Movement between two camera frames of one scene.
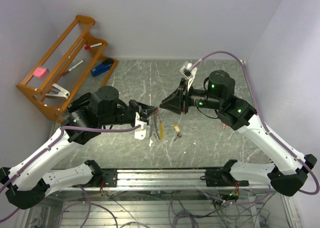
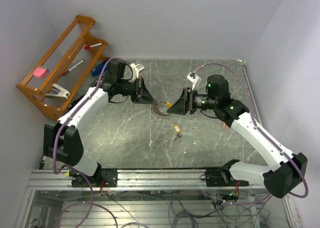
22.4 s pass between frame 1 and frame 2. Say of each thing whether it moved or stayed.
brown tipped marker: stayed
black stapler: stayed
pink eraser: stayed
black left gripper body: moved
